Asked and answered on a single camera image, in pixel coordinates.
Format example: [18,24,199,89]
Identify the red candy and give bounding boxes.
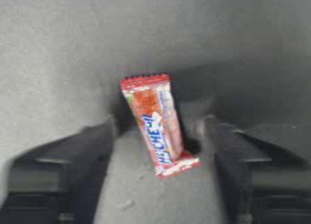
[119,73,203,179]

